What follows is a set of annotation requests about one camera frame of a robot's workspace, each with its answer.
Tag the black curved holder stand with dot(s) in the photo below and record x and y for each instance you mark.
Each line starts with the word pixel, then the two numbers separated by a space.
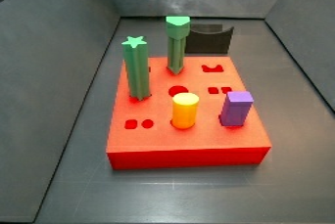
pixel 209 39

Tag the green star peg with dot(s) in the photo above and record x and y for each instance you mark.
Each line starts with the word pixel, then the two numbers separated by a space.
pixel 136 67

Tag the purple square peg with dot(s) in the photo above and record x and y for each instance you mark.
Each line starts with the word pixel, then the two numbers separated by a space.
pixel 235 108

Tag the green arrow-top peg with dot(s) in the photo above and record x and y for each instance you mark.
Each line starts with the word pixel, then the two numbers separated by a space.
pixel 176 31

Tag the red shape sorter block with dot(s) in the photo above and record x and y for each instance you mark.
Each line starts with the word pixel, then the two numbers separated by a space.
pixel 143 141

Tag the yellow cylinder peg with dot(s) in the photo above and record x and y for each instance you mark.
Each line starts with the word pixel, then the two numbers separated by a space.
pixel 183 110

